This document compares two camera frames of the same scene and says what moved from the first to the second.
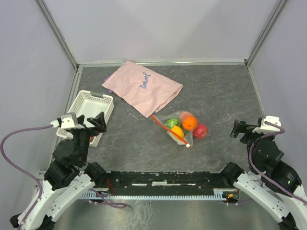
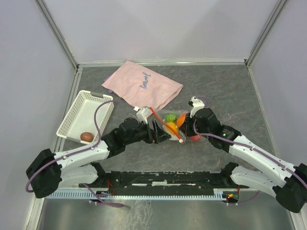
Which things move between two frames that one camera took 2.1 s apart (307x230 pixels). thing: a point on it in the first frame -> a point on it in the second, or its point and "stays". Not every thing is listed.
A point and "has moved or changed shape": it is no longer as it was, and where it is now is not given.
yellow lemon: x=178 y=130 has moved or changed shape
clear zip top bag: x=182 y=126 has moved or changed shape
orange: x=189 y=122 has moved or changed shape
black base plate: x=223 y=182 stays
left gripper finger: x=99 y=121 -> x=158 y=134
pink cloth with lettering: x=146 y=92 stays
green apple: x=171 y=122 -> x=170 y=117
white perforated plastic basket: x=88 y=105 stays
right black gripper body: x=250 y=137 -> x=189 y=128
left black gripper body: x=82 y=136 -> x=148 y=136
